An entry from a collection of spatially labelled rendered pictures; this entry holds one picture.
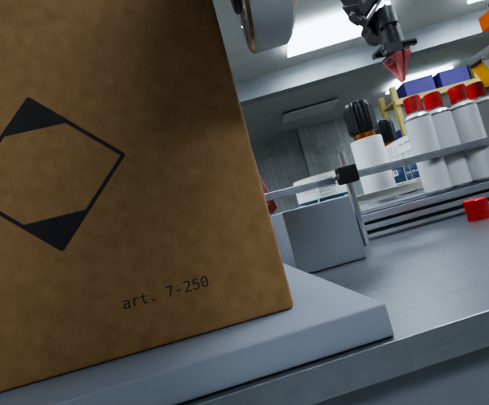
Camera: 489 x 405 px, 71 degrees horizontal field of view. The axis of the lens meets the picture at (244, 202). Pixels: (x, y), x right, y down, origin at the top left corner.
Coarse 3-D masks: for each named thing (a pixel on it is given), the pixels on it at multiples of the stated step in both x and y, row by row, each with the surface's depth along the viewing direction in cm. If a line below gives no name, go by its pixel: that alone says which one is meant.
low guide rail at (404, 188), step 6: (420, 180) 74; (396, 186) 73; (402, 186) 73; (408, 186) 73; (414, 186) 73; (420, 186) 74; (372, 192) 72; (378, 192) 73; (384, 192) 73; (390, 192) 73; (396, 192) 73; (402, 192) 73; (360, 198) 72; (366, 198) 72; (372, 198) 72; (378, 198) 72; (360, 204) 72
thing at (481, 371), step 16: (480, 352) 24; (432, 368) 24; (448, 368) 24; (464, 368) 24; (480, 368) 24; (384, 384) 23; (400, 384) 23; (416, 384) 24; (432, 384) 24; (448, 384) 24; (464, 384) 24; (480, 384) 24; (336, 400) 23; (352, 400) 23; (368, 400) 23; (384, 400) 23; (400, 400) 23; (416, 400) 23; (432, 400) 24; (448, 400) 24; (464, 400) 24; (480, 400) 24
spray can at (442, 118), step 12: (432, 96) 71; (432, 108) 72; (444, 108) 70; (444, 120) 70; (444, 132) 70; (456, 132) 70; (444, 144) 70; (456, 144) 70; (444, 156) 71; (456, 156) 70; (456, 168) 70; (468, 168) 70; (456, 180) 70; (468, 180) 69
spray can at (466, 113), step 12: (456, 96) 71; (468, 96) 71; (456, 108) 71; (468, 108) 70; (456, 120) 71; (468, 120) 70; (480, 120) 70; (468, 132) 70; (480, 132) 69; (468, 156) 71; (480, 156) 69; (480, 168) 69; (480, 180) 70
